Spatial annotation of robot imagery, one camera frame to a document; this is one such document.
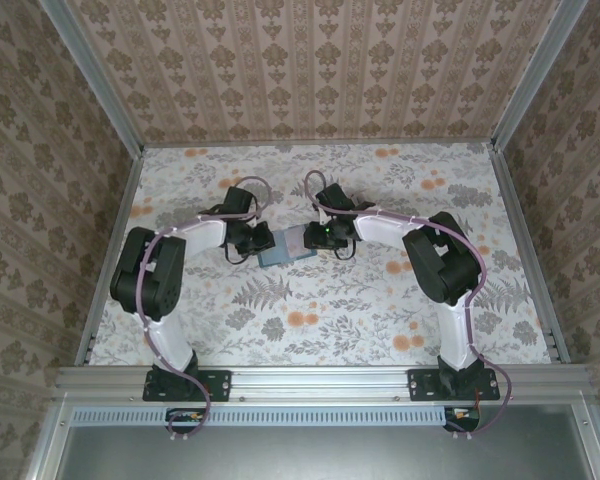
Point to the blue leather card holder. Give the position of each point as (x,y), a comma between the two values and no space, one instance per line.
(280,252)

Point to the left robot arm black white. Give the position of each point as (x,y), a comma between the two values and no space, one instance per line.
(172,345)

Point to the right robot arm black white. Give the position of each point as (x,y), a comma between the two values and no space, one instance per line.
(455,340)

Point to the black wiring connector box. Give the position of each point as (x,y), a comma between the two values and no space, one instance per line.
(185,417)
(462,417)

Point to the grey metal sheet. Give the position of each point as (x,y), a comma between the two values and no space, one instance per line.
(320,455)

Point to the aluminium side frame rail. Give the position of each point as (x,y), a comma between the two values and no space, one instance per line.
(125,200)
(520,225)

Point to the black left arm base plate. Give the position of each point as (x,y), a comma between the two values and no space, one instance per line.
(215,385)

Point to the aluminium wide frame rail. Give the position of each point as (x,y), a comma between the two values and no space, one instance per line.
(320,382)

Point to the aluminium upright frame post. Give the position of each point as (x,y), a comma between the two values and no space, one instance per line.
(535,75)
(102,75)

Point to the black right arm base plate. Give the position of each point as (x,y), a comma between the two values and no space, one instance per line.
(422,385)

